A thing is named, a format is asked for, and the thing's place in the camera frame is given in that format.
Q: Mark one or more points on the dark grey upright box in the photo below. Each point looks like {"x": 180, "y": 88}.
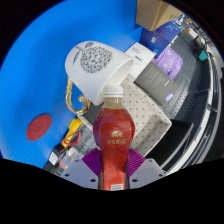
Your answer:
{"x": 156, "y": 83}

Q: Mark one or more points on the small teal-screen monitor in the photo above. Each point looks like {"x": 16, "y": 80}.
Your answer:
{"x": 203, "y": 55}

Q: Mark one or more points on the red drink bottle white cap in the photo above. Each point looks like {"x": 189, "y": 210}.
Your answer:
{"x": 114, "y": 133}

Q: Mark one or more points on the black rectangular pouch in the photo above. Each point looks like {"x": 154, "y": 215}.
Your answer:
{"x": 90, "y": 115}

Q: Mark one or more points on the black overhead desk shelf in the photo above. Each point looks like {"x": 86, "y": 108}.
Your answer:
{"x": 180, "y": 140}

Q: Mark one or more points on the blue product box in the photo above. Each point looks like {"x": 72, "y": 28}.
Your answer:
{"x": 156, "y": 40}

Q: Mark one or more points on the beige dotted storage bin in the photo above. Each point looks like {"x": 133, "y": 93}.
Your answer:
{"x": 146, "y": 116}

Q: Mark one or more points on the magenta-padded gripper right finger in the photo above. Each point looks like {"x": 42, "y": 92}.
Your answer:
{"x": 148, "y": 171}

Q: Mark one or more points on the purple plastic bag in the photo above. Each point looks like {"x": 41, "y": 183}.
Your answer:
{"x": 170, "y": 61}

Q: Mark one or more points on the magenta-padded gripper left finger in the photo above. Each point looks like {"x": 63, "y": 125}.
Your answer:
{"x": 80, "y": 173}

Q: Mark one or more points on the grey small-parts drawer cabinet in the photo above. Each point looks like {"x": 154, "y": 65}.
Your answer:
{"x": 86, "y": 138}

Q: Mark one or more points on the flat round red coaster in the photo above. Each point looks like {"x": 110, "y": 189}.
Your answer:
{"x": 39, "y": 127}

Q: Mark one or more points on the yellow multimeter red leads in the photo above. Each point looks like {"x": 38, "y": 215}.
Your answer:
{"x": 71, "y": 131}

